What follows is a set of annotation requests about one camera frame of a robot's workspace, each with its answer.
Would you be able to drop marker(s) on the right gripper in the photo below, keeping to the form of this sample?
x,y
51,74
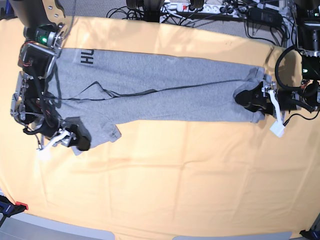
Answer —
x,y
70,136

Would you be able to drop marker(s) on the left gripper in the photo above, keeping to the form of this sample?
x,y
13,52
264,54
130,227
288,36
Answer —
x,y
283,103

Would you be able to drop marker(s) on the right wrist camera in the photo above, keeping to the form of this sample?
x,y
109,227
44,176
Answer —
x,y
43,154

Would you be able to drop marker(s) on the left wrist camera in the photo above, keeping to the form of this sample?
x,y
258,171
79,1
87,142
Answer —
x,y
277,129

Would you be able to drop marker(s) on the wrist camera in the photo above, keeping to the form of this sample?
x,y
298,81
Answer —
x,y
277,129
43,154

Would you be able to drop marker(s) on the white power strip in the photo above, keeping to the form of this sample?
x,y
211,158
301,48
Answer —
x,y
184,9

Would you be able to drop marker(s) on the yellow table cloth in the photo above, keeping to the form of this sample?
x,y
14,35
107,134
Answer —
x,y
164,179

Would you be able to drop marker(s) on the red black clamp left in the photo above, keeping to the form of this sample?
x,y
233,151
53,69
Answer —
x,y
8,209

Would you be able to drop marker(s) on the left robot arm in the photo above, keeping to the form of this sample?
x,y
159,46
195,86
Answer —
x,y
305,37

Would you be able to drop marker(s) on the black power adapter box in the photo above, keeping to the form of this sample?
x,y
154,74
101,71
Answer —
x,y
265,17

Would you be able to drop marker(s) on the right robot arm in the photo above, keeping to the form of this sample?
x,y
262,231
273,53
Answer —
x,y
46,28

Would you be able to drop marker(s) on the grey t-shirt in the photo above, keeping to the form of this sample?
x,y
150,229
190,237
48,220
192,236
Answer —
x,y
100,89

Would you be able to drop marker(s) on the black clamp right corner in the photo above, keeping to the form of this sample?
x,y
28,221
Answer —
x,y
310,234

